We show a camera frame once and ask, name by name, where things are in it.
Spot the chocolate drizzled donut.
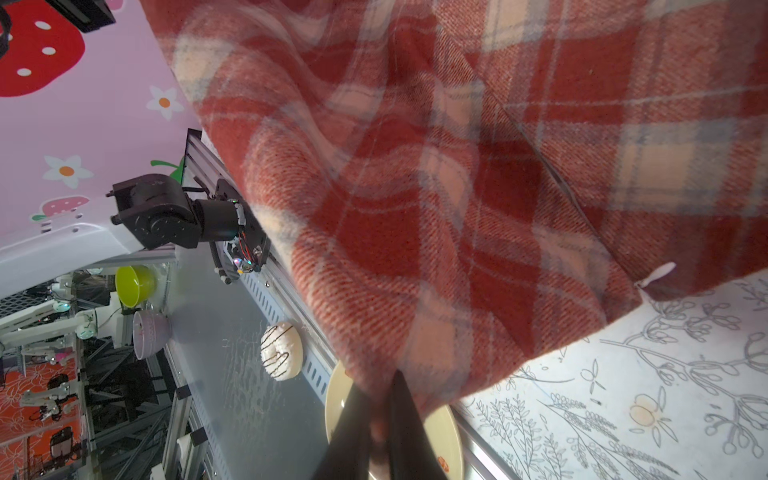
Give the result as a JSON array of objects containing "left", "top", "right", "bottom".
[{"left": 260, "top": 321, "right": 304, "bottom": 382}]

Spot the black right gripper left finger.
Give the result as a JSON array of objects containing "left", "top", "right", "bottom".
[{"left": 312, "top": 384, "right": 371, "bottom": 480}]

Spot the red plaid skirt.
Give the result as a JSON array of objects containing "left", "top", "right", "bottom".
[{"left": 139, "top": 0, "right": 768, "bottom": 421}]

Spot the cream plate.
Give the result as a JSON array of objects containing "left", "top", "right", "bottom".
[{"left": 321, "top": 363, "right": 465, "bottom": 480}]

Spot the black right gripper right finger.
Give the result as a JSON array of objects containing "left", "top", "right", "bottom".
[{"left": 386, "top": 371, "right": 446, "bottom": 480}]

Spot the green bowl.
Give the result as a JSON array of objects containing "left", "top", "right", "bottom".
[{"left": 115, "top": 265, "right": 156, "bottom": 308}]

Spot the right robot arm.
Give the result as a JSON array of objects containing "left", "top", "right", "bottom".
[{"left": 1, "top": 174, "right": 447, "bottom": 479}]

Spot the lilac bowl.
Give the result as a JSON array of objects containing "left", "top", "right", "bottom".
[{"left": 132, "top": 310, "right": 171, "bottom": 360}]

